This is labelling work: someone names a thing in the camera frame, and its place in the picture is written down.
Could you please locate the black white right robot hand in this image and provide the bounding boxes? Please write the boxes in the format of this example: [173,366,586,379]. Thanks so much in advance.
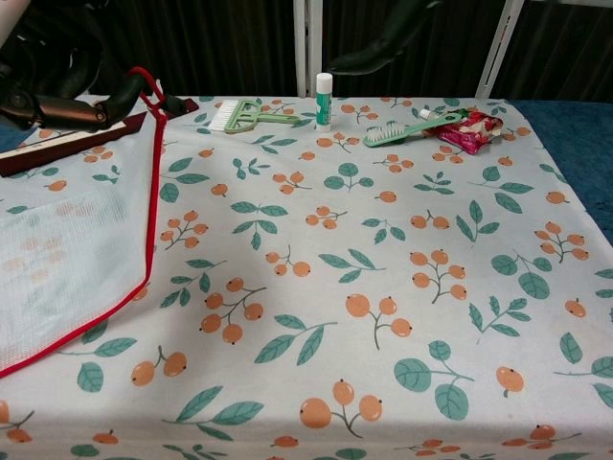
[329,0,442,76]

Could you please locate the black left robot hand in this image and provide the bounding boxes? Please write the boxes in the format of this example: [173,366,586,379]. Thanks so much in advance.
[0,18,148,134]

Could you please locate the white mesh zipper pouch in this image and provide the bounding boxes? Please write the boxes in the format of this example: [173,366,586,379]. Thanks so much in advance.
[0,66,169,380]

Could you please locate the floral orange berry tablecloth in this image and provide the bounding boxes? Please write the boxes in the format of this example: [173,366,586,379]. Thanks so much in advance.
[0,94,613,460]

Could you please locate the white green glue stick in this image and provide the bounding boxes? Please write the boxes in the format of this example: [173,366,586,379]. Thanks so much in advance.
[314,72,333,133]

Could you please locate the red snack packet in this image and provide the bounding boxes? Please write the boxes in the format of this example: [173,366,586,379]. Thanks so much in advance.
[438,107,505,155]

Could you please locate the green wide white-bristle brush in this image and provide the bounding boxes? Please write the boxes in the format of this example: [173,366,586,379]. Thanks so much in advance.
[208,99,302,134]

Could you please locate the black pleated curtain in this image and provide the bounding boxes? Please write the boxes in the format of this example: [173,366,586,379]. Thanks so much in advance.
[0,0,613,102]

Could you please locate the white upright frame post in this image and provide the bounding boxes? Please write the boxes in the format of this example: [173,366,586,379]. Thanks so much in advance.
[292,0,323,99]

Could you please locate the green long-handled scrub brush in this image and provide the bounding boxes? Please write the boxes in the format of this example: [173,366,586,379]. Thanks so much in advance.
[362,110,465,149]

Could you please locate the white slanted frame post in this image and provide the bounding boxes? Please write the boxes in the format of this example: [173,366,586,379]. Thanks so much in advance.
[476,0,526,100]

